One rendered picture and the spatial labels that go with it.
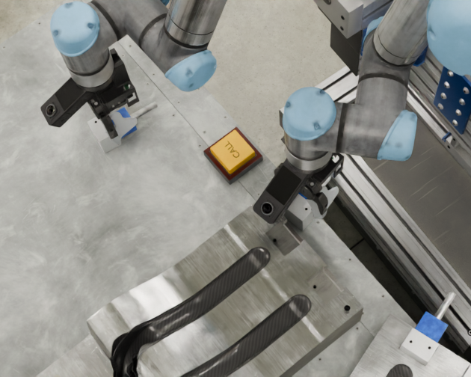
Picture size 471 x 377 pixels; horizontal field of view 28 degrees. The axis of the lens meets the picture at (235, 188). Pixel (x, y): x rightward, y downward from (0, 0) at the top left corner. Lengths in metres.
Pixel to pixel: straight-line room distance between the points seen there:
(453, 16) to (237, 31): 1.86
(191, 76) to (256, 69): 1.34
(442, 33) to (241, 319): 0.72
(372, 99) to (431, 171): 1.04
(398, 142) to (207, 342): 0.46
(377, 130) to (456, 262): 1.01
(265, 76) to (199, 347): 1.34
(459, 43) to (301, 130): 0.38
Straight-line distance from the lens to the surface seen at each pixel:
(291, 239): 1.63
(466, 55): 1.05
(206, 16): 1.38
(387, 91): 1.39
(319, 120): 1.35
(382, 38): 1.37
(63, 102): 1.64
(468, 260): 2.34
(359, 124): 1.37
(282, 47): 2.79
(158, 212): 1.74
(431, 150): 2.43
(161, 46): 1.44
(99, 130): 1.76
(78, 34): 1.46
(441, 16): 1.02
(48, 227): 1.77
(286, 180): 1.52
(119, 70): 1.61
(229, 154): 1.73
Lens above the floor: 2.41
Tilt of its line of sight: 68 degrees down
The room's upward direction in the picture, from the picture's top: 10 degrees counter-clockwise
